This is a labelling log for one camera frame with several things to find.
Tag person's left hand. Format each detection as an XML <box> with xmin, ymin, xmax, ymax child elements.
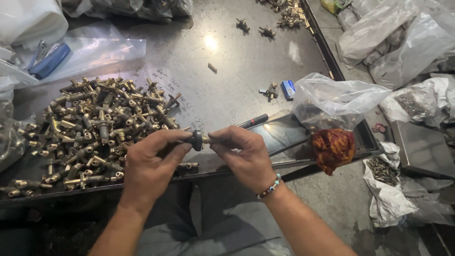
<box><xmin>119</xmin><ymin>129</ymin><xmax>193</xmax><ymax>210</ymax></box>

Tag person's right hand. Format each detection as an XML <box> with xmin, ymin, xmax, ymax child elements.
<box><xmin>208</xmin><ymin>125</ymin><xmax>283</xmax><ymax>194</ymax></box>

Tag brass valve with black knob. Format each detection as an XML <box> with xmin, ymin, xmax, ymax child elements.
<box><xmin>179</xmin><ymin>130</ymin><xmax>223</xmax><ymax>152</ymax></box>

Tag black and red marker pen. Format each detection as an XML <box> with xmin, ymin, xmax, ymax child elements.
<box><xmin>237</xmin><ymin>114</ymin><xmax>269</xmax><ymax>129</ymax></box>

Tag black smartphone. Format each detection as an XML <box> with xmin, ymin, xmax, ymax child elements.
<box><xmin>248</xmin><ymin>114</ymin><xmax>313</xmax><ymax>157</ymax></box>

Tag heap of brass valves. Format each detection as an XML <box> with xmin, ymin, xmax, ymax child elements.
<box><xmin>0</xmin><ymin>76</ymin><xmax>200</xmax><ymax>198</ymax></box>

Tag person's grey trousers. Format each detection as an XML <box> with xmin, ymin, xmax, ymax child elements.
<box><xmin>135</xmin><ymin>176</ymin><xmax>296</xmax><ymax>256</ymax></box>

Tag black metal tray table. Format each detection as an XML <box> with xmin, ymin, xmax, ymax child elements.
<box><xmin>0</xmin><ymin>0</ymin><xmax>385</xmax><ymax>208</ymax></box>

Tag blue lighter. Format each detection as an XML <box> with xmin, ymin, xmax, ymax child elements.
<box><xmin>281</xmin><ymin>80</ymin><xmax>296</xmax><ymax>101</ymax></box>

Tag red and yellow cloth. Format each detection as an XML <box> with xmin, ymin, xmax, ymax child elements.
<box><xmin>312</xmin><ymin>129</ymin><xmax>356</xmax><ymax>176</ymax></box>

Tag clear plastic bag of fittings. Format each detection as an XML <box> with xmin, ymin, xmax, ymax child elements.
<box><xmin>292</xmin><ymin>73</ymin><xmax>392</xmax><ymax>131</ymax></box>

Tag flat clear plastic bag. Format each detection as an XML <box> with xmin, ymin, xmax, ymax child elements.
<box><xmin>14</xmin><ymin>21</ymin><xmax>147</xmax><ymax>86</ymax></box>

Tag clear bag of brass valves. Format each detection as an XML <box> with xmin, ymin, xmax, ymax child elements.
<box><xmin>0</xmin><ymin>76</ymin><xmax>36</xmax><ymax>173</ymax></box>

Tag open white sack of screws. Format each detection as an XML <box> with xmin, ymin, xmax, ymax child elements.
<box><xmin>380</xmin><ymin>73</ymin><xmax>455</xmax><ymax>129</ymax></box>
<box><xmin>363</xmin><ymin>142</ymin><xmax>420</xmax><ymax>228</ymax></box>

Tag blue stapler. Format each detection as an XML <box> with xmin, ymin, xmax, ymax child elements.
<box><xmin>28</xmin><ymin>40</ymin><xmax>72</xmax><ymax>80</ymax></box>

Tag pile of small brass parts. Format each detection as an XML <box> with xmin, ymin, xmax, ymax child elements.
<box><xmin>259</xmin><ymin>0</ymin><xmax>315</xmax><ymax>35</ymax></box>

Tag clear plastic bags of parts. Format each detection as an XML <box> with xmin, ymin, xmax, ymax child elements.
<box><xmin>61</xmin><ymin>0</ymin><xmax>194</xmax><ymax>22</ymax></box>

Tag yellow green plastic packet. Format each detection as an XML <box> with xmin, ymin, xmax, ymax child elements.
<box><xmin>320</xmin><ymin>0</ymin><xmax>352</xmax><ymax>15</ymax></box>

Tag grey metal weighing scale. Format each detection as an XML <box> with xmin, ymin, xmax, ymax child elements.
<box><xmin>391</xmin><ymin>120</ymin><xmax>455</xmax><ymax>180</ymax></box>

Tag white plastic bag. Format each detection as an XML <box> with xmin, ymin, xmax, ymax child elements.
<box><xmin>0</xmin><ymin>0</ymin><xmax>69</xmax><ymax>48</ymax></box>

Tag heap of white plastic sacks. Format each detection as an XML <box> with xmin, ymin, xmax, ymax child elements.
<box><xmin>337</xmin><ymin>0</ymin><xmax>455</xmax><ymax>89</ymax></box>

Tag beaded bracelet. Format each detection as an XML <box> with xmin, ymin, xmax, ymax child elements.
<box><xmin>257</xmin><ymin>174</ymin><xmax>282</xmax><ymax>200</ymax></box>

